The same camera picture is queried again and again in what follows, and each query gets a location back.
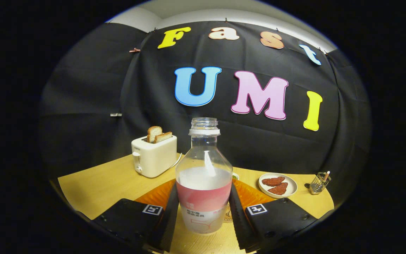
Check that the black backdrop cloth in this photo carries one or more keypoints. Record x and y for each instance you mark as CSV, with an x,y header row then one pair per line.
x,y
100,88

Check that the pink clip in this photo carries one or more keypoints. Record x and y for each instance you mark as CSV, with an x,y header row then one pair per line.
x,y
134,50

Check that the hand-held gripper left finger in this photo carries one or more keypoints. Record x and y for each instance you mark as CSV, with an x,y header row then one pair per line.
x,y
167,222

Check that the metal mesh holder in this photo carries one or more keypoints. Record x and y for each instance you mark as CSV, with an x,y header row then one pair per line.
x,y
318,185

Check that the toast bread slice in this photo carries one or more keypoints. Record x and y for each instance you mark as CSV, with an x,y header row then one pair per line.
x,y
163,137
153,133

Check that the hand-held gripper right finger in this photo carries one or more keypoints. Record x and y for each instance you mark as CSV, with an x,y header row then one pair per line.
x,y
240,224

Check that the red-brown meat piece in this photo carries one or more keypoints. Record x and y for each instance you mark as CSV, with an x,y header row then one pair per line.
x,y
278,189
272,181

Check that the wooden table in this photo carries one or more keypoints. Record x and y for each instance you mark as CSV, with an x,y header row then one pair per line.
x,y
100,183

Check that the cream toaster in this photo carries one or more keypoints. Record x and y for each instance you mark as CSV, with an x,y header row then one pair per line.
x,y
155,158

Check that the white round plate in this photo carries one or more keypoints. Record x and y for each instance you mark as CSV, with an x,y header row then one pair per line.
x,y
292,185

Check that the round wooden coaster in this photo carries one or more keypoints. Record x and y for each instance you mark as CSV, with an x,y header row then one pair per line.
x,y
228,213

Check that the clear juice bottle pink label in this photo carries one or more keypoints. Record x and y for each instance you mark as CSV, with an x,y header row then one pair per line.
x,y
203,197

